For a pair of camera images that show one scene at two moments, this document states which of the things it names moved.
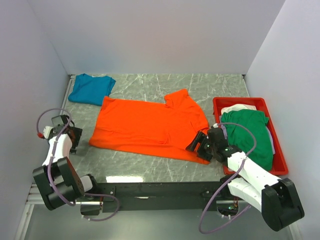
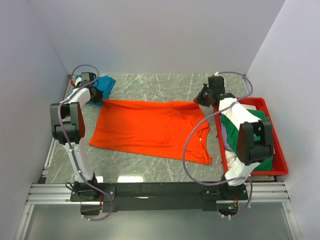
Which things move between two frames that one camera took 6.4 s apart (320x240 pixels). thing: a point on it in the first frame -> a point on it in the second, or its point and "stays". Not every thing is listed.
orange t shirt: [164, 128] stays
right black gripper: [200, 138] -> [199, 99]
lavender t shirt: [225, 136] stays
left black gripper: [77, 132] -> [99, 97]
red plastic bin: [279, 167] stays
